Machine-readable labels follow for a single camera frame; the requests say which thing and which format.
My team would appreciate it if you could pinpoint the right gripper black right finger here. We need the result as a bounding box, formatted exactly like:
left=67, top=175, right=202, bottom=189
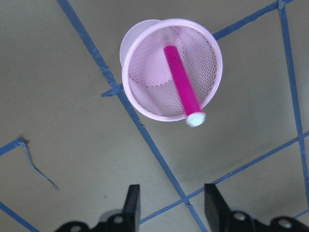
left=204, top=184, right=230, bottom=232

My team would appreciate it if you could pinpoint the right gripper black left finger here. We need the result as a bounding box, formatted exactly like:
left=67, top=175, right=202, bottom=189
left=122, top=184, right=140, bottom=232

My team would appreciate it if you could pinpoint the pink highlighter pen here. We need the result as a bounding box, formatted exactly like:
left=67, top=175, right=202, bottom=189
left=162, top=34, right=206, bottom=127

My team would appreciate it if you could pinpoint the pink mesh pen cup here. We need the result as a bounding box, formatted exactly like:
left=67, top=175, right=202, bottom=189
left=120, top=18, right=223, bottom=122

